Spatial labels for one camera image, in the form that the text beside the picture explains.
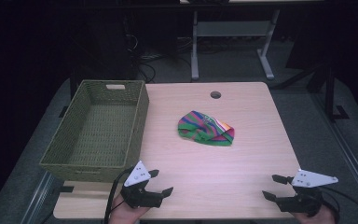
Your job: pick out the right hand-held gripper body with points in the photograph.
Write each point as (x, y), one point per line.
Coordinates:
(304, 194)

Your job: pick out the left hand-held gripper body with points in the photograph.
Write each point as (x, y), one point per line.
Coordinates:
(139, 189)

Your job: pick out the colourful striped sock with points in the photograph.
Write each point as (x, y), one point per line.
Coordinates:
(205, 128)

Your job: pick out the green woven basket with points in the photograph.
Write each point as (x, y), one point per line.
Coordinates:
(102, 124)

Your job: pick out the person's right hand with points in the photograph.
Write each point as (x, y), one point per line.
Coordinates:
(317, 217)

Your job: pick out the person's left hand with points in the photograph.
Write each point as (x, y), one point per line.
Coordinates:
(125, 212)

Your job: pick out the black floor stand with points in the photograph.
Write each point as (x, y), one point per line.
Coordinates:
(331, 93)

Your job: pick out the grey metal desk frame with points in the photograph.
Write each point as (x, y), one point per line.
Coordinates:
(230, 40)

